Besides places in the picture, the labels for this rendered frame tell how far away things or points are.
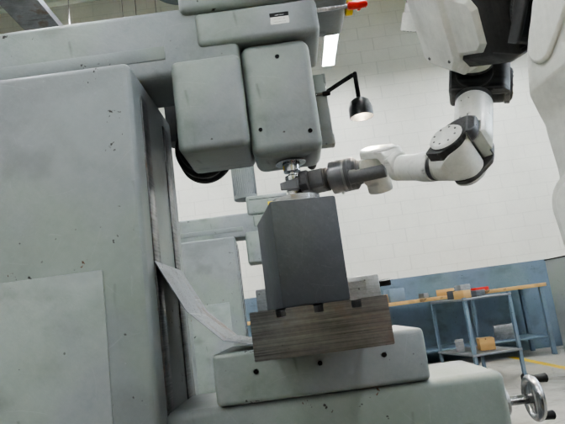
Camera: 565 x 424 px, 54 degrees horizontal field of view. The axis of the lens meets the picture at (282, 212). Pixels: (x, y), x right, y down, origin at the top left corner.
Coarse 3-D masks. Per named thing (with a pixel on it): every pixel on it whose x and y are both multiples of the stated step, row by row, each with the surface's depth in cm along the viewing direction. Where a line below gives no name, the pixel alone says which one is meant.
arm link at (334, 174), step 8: (336, 160) 150; (320, 168) 148; (328, 168) 148; (336, 168) 147; (304, 176) 147; (312, 176) 149; (320, 176) 148; (328, 176) 147; (336, 176) 146; (304, 184) 147; (312, 184) 148; (320, 184) 148; (328, 184) 150; (336, 184) 147; (344, 184) 147; (304, 192) 151; (312, 192) 152; (320, 192) 155; (336, 192) 149; (344, 192) 149
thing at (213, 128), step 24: (192, 72) 149; (216, 72) 148; (240, 72) 149; (192, 96) 148; (216, 96) 147; (240, 96) 147; (192, 120) 146; (216, 120) 146; (240, 120) 146; (192, 144) 145; (216, 144) 145; (240, 144) 146; (216, 168) 164
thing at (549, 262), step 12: (552, 264) 544; (564, 264) 524; (552, 276) 546; (564, 276) 526; (552, 288) 548; (564, 288) 528; (564, 300) 531; (564, 312) 533; (564, 324) 535; (564, 336) 538; (564, 348) 540
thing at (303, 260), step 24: (264, 216) 106; (288, 216) 97; (312, 216) 98; (336, 216) 99; (264, 240) 109; (288, 240) 97; (312, 240) 97; (336, 240) 98; (264, 264) 113; (288, 264) 96; (312, 264) 96; (336, 264) 97; (288, 288) 95; (312, 288) 96; (336, 288) 96
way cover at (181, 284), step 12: (156, 264) 136; (168, 276) 140; (180, 276) 158; (180, 288) 146; (192, 288) 165; (180, 300) 134; (192, 300) 150; (204, 312) 157; (204, 324) 135; (216, 324) 151; (228, 336) 146; (240, 336) 161
